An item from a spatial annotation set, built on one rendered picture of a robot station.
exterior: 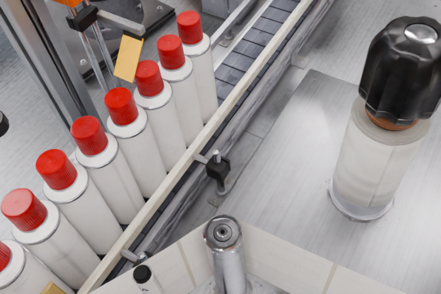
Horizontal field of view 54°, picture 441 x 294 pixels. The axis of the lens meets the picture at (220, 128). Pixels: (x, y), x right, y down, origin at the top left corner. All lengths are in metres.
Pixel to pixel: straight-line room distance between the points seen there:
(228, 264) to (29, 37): 0.35
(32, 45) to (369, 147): 0.41
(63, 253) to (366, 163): 0.36
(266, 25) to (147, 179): 0.43
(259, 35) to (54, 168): 0.53
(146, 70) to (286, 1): 0.49
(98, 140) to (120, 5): 0.49
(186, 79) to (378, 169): 0.27
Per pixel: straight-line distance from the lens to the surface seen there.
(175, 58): 0.56
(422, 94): 0.44
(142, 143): 0.55
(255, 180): 0.66
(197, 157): 0.65
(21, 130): 0.89
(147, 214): 0.62
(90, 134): 0.49
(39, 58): 0.59
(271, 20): 0.91
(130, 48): 0.53
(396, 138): 0.50
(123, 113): 0.51
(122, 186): 0.56
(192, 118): 0.64
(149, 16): 1.01
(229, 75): 0.80
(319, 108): 0.75
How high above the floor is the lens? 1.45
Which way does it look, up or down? 53 degrees down
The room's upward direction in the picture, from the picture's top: 7 degrees counter-clockwise
